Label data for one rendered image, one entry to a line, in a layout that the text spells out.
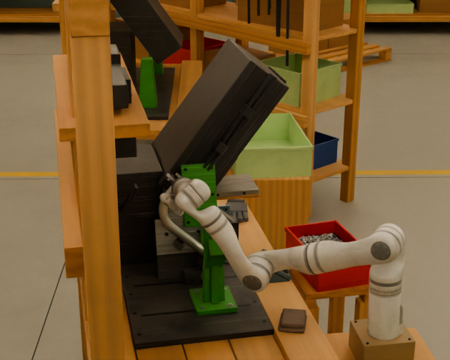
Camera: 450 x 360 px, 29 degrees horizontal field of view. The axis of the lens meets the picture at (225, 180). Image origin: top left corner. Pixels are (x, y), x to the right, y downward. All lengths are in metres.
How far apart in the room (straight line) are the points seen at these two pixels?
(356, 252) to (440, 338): 2.05
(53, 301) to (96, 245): 2.51
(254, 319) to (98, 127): 0.90
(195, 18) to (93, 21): 3.96
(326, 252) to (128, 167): 0.82
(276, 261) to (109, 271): 0.59
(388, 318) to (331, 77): 3.29
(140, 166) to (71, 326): 1.68
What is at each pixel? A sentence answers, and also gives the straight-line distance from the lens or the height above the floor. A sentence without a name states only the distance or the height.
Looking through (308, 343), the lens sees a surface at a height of 0.90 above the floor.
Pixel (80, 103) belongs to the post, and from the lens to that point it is 2.06.
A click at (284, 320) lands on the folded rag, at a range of 2.62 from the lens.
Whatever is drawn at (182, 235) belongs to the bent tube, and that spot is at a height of 1.07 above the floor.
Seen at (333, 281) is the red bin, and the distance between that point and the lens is 3.05.
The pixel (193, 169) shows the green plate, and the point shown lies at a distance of 2.85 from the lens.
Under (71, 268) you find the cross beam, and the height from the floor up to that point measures 1.21.
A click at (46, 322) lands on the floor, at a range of 4.51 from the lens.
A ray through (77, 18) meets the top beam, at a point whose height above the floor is 1.89.
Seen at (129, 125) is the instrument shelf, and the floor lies 1.54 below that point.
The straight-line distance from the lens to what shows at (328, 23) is 5.50.
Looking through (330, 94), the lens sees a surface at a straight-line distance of 5.65.
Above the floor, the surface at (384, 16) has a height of 0.24.
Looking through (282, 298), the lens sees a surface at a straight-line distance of 2.80.
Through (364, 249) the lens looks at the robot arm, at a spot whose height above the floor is 1.22.
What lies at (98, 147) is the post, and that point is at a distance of 2.09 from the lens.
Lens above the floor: 2.26
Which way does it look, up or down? 21 degrees down
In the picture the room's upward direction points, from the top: straight up
